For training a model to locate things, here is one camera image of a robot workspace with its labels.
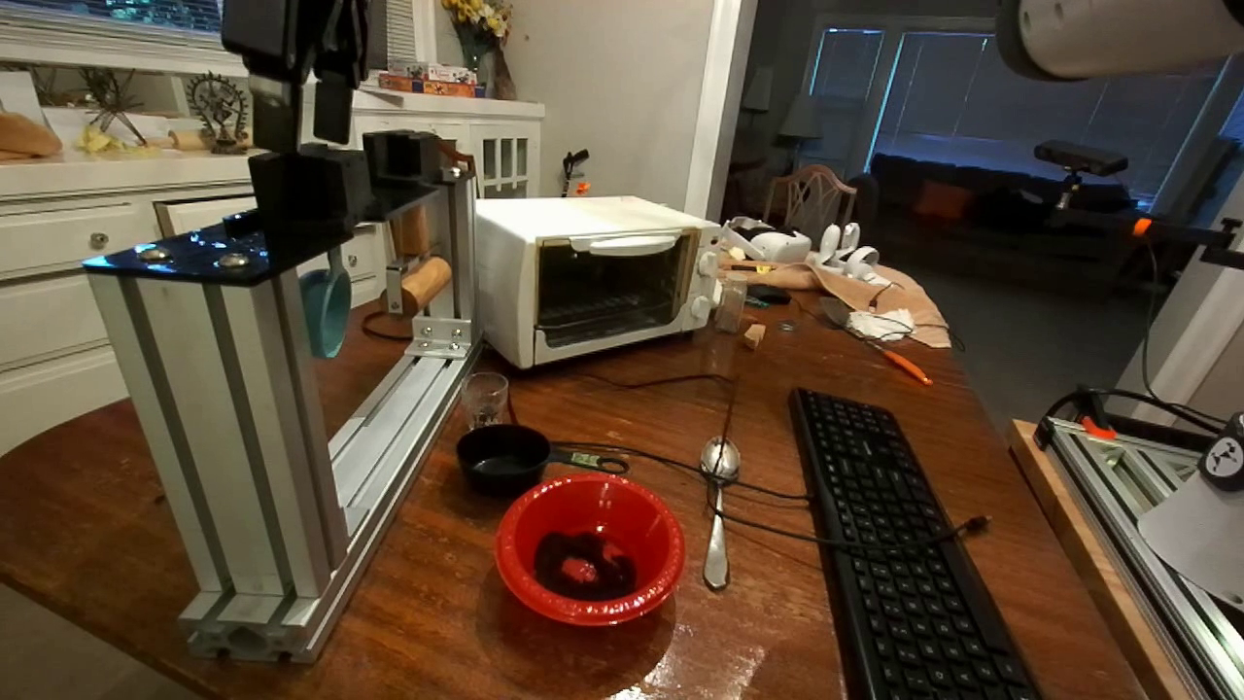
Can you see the black measuring cup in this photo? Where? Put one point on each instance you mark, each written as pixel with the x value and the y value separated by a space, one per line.
pixel 506 459

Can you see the black computer keyboard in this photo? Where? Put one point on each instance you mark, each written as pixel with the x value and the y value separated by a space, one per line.
pixel 909 610

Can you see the wooden tool with black block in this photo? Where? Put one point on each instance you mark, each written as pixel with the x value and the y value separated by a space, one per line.
pixel 414 203

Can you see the aluminium extrusion rack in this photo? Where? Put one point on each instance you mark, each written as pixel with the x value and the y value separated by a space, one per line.
pixel 272 500

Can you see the white VR controller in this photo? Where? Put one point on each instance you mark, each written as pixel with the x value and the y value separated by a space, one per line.
pixel 846 249

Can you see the white sideboard cabinet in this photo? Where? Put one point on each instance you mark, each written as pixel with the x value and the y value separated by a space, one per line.
pixel 56 360

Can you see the white crumpled cloth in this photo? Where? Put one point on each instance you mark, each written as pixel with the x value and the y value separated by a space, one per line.
pixel 880 322

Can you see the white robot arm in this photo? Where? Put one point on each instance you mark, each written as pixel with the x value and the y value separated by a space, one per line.
pixel 1057 41

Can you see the white VR headset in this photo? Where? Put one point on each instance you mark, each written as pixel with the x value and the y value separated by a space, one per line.
pixel 768 243

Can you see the yellow flowers in vase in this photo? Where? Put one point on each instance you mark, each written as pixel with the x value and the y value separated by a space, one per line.
pixel 478 28

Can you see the metal ladle spoon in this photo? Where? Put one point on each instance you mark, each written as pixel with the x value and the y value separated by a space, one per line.
pixel 719 468

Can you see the wooden dining chair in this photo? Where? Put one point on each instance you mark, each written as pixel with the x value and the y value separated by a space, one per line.
pixel 810 201

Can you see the red plastic bowl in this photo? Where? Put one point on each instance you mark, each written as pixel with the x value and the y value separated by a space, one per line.
pixel 587 551

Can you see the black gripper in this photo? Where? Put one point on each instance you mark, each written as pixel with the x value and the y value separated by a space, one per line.
pixel 285 41

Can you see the blue scooper with black block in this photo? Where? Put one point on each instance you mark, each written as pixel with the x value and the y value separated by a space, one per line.
pixel 308 208

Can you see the wooden board with green rail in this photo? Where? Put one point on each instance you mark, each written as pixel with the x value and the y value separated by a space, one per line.
pixel 1092 491

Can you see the white toaster oven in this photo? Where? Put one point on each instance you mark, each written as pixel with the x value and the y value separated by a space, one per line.
pixel 566 277

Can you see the beige towel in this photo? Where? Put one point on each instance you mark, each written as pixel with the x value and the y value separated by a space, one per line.
pixel 886 290

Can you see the small clear glass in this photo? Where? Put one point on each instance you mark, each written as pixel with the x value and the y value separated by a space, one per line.
pixel 487 399

